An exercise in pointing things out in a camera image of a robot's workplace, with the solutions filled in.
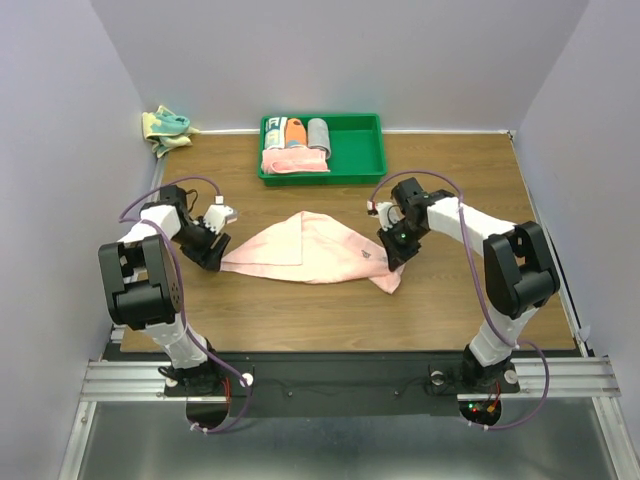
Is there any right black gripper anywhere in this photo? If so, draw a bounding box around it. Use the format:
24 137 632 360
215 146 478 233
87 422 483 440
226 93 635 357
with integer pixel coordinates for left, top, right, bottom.
376 218 428 271

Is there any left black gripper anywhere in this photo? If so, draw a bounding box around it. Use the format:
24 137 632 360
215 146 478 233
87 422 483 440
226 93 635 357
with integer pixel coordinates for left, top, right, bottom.
172 215 231 272

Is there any pink towel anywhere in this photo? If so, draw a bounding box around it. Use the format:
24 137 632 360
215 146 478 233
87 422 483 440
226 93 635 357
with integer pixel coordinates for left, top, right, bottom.
261 147 330 175
221 211 402 294

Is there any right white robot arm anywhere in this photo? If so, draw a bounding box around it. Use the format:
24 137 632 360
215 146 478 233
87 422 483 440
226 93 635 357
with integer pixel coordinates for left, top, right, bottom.
366 177 560 390

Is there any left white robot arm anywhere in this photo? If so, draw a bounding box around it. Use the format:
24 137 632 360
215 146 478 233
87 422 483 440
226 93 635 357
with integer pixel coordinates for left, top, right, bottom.
98 184 237 396

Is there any green plastic tray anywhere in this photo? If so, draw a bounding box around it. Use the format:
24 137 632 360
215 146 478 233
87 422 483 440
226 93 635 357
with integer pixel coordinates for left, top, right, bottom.
256 113 388 187

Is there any pink rolled towel in tray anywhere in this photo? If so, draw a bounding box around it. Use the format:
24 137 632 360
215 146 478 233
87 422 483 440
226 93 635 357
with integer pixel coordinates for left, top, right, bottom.
261 147 330 175

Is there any yellow green crumpled towel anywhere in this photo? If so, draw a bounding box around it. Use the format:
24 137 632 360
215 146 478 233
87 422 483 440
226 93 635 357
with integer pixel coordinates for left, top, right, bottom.
141 105 201 159

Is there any white green rolled towel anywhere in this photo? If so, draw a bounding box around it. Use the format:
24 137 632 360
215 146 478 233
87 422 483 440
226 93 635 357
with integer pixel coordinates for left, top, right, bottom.
263 116 288 150

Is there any orange rolled towel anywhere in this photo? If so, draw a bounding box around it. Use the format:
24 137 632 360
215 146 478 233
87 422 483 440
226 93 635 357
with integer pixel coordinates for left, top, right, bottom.
285 118 307 148

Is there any grey rolled towel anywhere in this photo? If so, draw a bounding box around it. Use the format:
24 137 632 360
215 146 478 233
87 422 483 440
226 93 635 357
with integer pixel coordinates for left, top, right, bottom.
307 117 331 159

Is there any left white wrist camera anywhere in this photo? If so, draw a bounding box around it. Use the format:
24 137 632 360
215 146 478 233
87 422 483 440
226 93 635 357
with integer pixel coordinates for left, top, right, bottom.
201 195 238 234

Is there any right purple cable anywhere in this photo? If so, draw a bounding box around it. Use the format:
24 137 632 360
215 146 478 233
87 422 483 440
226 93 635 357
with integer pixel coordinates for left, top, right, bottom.
369 169 551 431

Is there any purple cable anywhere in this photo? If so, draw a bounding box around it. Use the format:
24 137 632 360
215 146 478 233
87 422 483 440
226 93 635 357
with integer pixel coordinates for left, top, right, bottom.
369 169 551 431
118 175 254 435

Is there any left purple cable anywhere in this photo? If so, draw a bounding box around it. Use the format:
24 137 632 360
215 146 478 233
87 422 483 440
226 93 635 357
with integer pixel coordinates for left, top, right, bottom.
118 175 254 435

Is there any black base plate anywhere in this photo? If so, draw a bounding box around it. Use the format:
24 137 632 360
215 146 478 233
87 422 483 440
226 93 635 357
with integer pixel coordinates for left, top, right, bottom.
159 351 520 433

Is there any aluminium frame rail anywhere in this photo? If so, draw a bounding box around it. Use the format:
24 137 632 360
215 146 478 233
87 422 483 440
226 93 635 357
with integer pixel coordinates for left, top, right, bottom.
58 134 621 480

